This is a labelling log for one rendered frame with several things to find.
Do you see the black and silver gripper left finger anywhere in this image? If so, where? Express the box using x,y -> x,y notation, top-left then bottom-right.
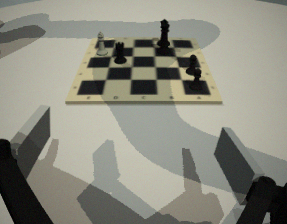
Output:
0,105 -> 54,224

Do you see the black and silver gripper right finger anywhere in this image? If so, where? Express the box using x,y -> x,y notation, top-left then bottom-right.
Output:
214,127 -> 287,224

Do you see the black and cream chessboard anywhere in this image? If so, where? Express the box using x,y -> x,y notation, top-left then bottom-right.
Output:
65,37 -> 223,105

